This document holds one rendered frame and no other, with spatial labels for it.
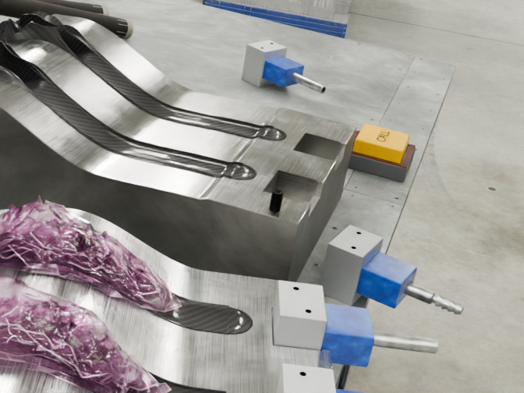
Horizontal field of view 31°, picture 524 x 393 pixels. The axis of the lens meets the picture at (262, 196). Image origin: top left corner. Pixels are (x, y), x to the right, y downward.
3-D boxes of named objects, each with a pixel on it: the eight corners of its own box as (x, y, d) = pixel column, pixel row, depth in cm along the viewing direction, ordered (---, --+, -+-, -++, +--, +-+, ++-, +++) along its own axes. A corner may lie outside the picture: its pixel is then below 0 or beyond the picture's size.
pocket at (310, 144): (339, 175, 102) (346, 143, 100) (328, 193, 97) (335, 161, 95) (299, 164, 102) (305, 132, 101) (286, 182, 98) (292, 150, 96)
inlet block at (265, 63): (331, 104, 136) (338, 69, 133) (309, 110, 132) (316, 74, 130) (263, 73, 143) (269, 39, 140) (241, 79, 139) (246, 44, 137)
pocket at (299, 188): (316, 216, 92) (323, 182, 90) (302, 239, 87) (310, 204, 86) (272, 203, 93) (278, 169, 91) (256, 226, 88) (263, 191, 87)
